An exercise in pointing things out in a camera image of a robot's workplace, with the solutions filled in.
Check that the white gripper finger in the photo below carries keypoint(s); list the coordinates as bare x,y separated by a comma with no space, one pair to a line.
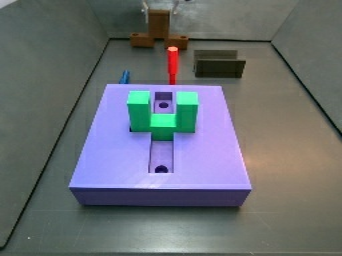
176,4
145,10

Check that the brown T-shaped block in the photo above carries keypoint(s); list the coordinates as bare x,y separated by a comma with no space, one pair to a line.
160,22

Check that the purple base board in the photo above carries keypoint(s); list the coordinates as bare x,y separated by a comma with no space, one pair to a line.
195,171

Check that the red cylindrical peg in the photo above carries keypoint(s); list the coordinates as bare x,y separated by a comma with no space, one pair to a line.
173,64

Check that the blue cylindrical peg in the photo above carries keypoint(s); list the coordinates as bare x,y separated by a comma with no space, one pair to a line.
125,78

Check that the green U-shaped block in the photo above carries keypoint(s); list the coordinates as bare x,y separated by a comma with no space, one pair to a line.
162,113

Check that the black angle bracket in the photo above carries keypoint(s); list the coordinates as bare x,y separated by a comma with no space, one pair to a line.
219,64

